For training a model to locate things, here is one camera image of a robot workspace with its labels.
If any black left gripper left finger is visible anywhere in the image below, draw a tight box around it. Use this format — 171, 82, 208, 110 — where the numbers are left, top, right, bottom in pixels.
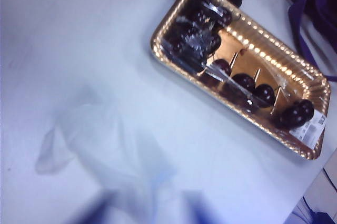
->
78, 194, 118, 224

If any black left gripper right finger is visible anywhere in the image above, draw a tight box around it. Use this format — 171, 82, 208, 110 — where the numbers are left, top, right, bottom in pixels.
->
183, 190, 214, 224

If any white wet wipe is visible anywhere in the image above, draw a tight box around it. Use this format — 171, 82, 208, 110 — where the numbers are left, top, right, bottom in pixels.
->
35, 100, 185, 224

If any dark red cherry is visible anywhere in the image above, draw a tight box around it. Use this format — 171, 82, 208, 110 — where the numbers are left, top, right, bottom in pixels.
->
254, 84, 276, 105
293, 99, 316, 124
210, 59, 232, 78
275, 110, 298, 130
231, 73, 256, 93

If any gold white food tray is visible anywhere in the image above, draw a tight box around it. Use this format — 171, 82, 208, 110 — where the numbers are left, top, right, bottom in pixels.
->
150, 0, 332, 162

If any purple fabric strap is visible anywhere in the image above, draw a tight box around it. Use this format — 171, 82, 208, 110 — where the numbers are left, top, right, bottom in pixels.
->
288, 0, 337, 84

